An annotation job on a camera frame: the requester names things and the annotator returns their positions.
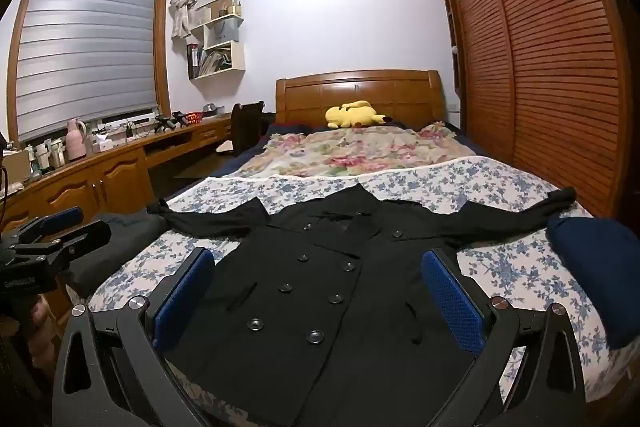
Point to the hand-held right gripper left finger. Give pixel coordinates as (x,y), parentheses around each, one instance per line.
(182,302)

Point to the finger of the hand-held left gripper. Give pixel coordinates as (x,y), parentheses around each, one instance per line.
(90,232)
(62,218)

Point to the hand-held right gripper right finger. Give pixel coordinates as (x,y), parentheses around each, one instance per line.
(450,297)

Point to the black buttoned coat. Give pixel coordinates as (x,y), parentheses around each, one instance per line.
(320,287)

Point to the person's left hand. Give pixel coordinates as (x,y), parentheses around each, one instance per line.
(39,324)

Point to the dark grey cloth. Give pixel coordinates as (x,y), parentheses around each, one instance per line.
(125,237)

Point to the wooden desk with cabinets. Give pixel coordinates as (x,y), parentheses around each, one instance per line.
(115,172)

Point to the blue floral bed sheet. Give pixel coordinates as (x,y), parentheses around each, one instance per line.
(515,257)

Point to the pink thermos jug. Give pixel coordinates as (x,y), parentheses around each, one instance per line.
(76,142)

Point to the white box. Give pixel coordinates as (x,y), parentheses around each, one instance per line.
(102,143)

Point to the folded navy cloth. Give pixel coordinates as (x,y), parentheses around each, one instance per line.
(595,267)

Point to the red basket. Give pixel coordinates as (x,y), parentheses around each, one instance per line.
(194,117)

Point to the grey window blind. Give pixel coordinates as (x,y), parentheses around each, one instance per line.
(85,47)

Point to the metal pot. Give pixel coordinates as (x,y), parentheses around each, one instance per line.
(211,108)

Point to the pink floral quilt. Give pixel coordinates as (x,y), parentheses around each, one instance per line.
(350,152)

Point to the dark chair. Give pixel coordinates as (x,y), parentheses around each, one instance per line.
(245,127)

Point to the yellow plush toy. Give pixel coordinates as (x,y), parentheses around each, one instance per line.
(350,114)

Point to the wooden bed headboard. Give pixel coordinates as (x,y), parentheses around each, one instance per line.
(360,87)

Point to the tied beige curtain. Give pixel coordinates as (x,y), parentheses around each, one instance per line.
(181,12)

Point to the wooden louvered wardrobe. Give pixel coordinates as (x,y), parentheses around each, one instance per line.
(540,57)

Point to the wooden window frame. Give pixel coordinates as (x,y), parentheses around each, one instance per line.
(162,57)

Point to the white wall shelf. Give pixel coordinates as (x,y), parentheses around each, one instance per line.
(237,57)

